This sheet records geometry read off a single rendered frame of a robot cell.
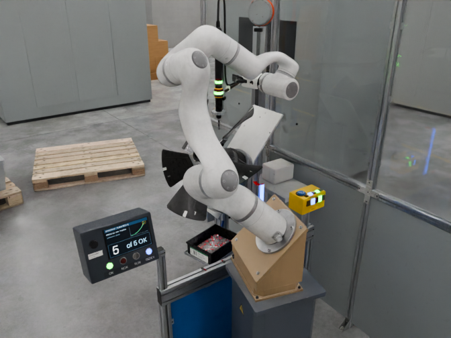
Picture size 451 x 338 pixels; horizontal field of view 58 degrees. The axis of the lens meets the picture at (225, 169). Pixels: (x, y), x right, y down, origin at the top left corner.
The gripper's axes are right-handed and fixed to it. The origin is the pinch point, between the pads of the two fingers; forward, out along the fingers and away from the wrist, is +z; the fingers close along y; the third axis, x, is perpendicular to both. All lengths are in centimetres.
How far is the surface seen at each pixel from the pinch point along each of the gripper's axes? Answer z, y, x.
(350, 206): -14, 70, -81
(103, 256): -24, -78, -50
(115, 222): -21, -71, -40
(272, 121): 23, 39, -34
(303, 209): -23, 21, -64
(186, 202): 21, -20, -66
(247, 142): 31, 28, -46
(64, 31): 569, 70, -28
